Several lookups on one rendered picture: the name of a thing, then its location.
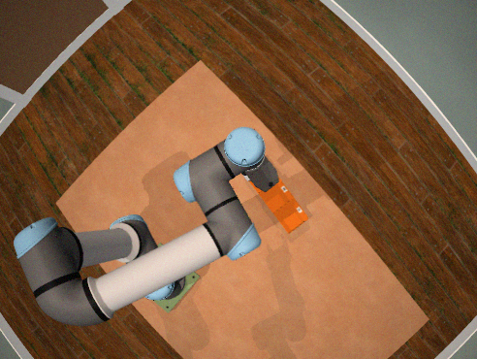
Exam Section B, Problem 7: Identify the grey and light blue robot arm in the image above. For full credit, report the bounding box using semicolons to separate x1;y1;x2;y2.
14;127;266;326

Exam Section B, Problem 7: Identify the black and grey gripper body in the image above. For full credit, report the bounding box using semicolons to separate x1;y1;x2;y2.
242;156;279;192

